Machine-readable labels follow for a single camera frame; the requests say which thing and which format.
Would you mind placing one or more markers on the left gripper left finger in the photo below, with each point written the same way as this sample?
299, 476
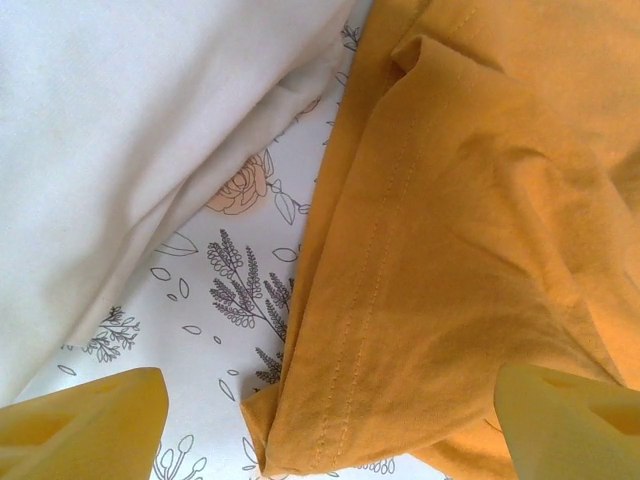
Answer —
75, 430

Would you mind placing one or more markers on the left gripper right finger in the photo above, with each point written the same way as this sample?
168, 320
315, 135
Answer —
565, 435

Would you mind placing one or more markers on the mustard yellow t-shirt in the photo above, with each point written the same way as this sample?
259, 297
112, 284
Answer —
450, 200

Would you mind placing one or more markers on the floral patterned table cover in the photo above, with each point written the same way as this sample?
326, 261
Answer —
225, 310

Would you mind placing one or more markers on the folded white t-shirt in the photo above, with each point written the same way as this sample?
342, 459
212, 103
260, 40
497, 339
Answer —
125, 125

